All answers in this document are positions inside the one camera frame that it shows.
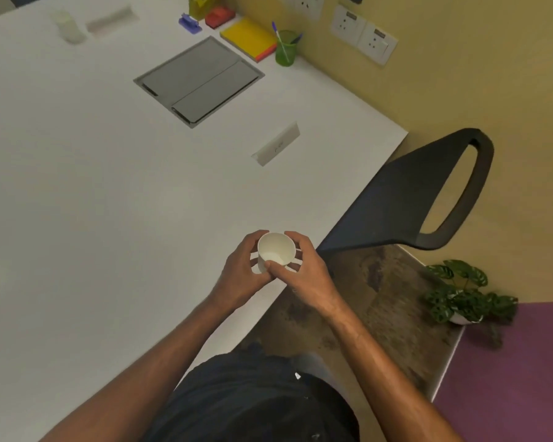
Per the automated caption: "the green potted plant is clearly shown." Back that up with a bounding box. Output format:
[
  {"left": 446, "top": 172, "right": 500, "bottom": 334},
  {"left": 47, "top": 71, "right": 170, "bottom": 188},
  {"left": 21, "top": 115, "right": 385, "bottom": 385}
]
[{"left": 423, "top": 259, "right": 520, "bottom": 327}]

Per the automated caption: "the person's right hand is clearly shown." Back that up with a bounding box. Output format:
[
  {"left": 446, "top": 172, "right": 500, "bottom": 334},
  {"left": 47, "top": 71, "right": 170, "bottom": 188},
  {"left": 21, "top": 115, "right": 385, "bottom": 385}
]
[{"left": 266, "top": 231, "right": 347, "bottom": 319}]

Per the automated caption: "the red stamp pad box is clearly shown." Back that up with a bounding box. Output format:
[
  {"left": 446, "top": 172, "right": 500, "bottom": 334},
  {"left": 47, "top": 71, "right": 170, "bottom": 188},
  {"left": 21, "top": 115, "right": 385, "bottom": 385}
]
[{"left": 205, "top": 6, "right": 237, "bottom": 30}]

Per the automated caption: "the white folded name card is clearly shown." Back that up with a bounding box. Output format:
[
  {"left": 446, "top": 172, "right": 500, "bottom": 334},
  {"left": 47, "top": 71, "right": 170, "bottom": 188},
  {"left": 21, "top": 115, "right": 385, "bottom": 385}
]
[
  {"left": 86, "top": 5, "right": 139, "bottom": 36},
  {"left": 251, "top": 122, "right": 301, "bottom": 167}
]

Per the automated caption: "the person's right forearm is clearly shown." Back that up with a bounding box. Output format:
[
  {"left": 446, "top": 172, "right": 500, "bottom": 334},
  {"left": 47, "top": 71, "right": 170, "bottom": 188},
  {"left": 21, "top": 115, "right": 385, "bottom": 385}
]
[{"left": 322, "top": 303, "right": 464, "bottom": 442}]

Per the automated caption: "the grey table cable box lid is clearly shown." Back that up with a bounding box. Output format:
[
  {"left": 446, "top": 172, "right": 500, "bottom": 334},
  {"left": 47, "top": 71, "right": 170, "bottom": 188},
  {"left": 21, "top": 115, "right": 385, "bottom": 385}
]
[{"left": 133, "top": 36, "right": 265, "bottom": 130}]

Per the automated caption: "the yellow sticky note pad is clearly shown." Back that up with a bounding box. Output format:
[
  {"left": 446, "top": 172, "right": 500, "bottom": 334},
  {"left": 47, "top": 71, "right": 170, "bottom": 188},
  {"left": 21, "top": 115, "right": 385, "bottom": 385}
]
[{"left": 219, "top": 17, "right": 278, "bottom": 63}]

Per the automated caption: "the purple pen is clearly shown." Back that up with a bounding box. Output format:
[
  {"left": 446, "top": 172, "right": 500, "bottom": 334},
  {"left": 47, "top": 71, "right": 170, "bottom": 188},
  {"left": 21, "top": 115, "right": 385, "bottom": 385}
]
[{"left": 271, "top": 21, "right": 290, "bottom": 58}]

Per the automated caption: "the person's left hand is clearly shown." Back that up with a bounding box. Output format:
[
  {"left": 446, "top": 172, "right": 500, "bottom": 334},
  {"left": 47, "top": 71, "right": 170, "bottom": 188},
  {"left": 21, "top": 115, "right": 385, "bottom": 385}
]
[{"left": 210, "top": 229, "right": 277, "bottom": 314}]

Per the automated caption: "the brown patterned floor mat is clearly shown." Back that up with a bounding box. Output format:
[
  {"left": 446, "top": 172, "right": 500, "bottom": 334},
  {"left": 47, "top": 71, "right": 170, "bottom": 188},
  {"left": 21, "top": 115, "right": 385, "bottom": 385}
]
[{"left": 240, "top": 244, "right": 466, "bottom": 403}]

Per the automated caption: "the blue stapler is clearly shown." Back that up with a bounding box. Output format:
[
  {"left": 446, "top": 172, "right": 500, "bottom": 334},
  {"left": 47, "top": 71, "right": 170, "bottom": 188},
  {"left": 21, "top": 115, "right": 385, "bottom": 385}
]
[{"left": 178, "top": 13, "right": 202, "bottom": 35}]

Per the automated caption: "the yellow tape dispenser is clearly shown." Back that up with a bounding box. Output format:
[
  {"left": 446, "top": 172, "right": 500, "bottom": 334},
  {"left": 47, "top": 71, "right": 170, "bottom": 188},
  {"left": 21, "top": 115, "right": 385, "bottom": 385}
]
[{"left": 188, "top": 0, "right": 221, "bottom": 21}]

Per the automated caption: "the person's left forearm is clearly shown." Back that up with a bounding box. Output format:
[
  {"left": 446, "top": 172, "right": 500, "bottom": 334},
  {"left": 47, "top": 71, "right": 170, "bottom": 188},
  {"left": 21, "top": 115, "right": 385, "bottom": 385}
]
[{"left": 41, "top": 292, "right": 233, "bottom": 442}]

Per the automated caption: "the black office chair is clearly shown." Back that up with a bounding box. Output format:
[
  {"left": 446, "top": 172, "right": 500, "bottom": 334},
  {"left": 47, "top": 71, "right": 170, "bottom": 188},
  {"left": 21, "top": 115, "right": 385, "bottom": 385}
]
[{"left": 316, "top": 128, "right": 495, "bottom": 254}]

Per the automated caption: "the person's dark clothing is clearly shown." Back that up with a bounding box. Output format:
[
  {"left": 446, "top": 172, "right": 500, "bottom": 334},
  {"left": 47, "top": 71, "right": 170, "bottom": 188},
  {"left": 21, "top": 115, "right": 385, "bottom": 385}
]
[{"left": 140, "top": 344, "right": 361, "bottom": 442}]

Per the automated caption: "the white paper cup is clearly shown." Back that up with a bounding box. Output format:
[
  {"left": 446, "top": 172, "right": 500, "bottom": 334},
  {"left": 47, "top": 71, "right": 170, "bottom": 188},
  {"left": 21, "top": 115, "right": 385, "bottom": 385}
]
[
  {"left": 51, "top": 11, "right": 88, "bottom": 45},
  {"left": 257, "top": 232, "right": 297, "bottom": 275}
]

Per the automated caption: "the green translucent pen holder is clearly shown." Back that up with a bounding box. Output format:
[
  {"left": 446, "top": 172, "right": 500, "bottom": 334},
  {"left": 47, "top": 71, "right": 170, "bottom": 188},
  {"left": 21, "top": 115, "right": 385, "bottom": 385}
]
[{"left": 275, "top": 30, "right": 300, "bottom": 68}]

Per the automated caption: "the white wall socket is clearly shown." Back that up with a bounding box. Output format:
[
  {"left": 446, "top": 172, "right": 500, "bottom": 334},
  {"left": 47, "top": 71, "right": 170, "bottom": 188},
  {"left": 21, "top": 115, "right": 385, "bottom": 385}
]
[
  {"left": 357, "top": 21, "right": 399, "bottom": 67},
  {"left": 283, "top": 0, "right": 326, "bottom": 21},
  {"left": 330, "top": 4, "right": 368, "bottom": 47}
]

